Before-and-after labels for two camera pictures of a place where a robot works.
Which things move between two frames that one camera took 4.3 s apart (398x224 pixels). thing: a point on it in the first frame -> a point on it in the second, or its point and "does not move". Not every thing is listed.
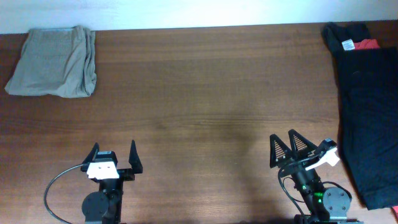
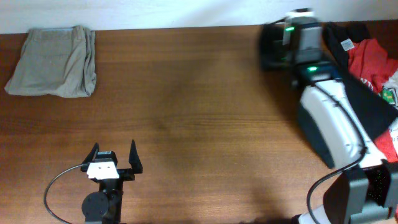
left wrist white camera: (103, 170) does not move
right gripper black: (303, 162) -> (281, 52)
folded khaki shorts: (56, 61) does not move
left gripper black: (129, 174) does not move
